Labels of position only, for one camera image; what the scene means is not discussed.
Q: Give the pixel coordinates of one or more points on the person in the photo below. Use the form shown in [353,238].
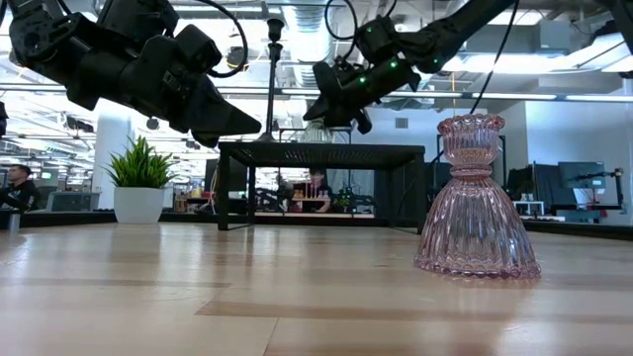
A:
[22,190]
[317,179]

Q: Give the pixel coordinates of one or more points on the black mesh metal riser table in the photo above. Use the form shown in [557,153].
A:
[321,154]

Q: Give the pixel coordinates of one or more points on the pink ribbed glass candle holder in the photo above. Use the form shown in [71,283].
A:
[475,222]

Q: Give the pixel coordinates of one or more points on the clear ribbed glass candle holder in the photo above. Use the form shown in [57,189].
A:
[316,134]

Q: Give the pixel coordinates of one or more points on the green plant in white pot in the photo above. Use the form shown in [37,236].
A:
[139,205]

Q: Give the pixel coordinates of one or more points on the grey computer monitor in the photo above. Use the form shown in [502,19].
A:
[582,174]

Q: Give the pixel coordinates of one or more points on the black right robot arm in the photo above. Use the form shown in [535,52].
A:
[455,29]

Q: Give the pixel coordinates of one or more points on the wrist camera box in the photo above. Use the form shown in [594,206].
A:
[198,49]
[377,39]

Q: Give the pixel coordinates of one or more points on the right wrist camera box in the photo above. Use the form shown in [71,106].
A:
[377,39]

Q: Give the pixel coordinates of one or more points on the wooden table right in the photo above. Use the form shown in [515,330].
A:
[74,218]

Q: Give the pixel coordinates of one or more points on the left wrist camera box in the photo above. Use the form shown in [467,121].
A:
[198,49]

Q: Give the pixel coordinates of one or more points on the wooden stand with sticks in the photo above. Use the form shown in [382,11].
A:
[311,194]

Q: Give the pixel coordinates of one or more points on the wooden workbench with grey legs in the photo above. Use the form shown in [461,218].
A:
[277,215]

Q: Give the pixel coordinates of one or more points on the robot arm with green lights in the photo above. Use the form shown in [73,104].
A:
[346,202]

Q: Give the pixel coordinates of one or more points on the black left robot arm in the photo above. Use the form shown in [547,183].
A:
[44,42]

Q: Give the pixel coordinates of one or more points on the black metal candlestick holder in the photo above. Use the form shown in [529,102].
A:
[271,99]

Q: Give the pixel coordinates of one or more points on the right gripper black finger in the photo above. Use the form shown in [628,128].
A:
[316,110]
[341,117]

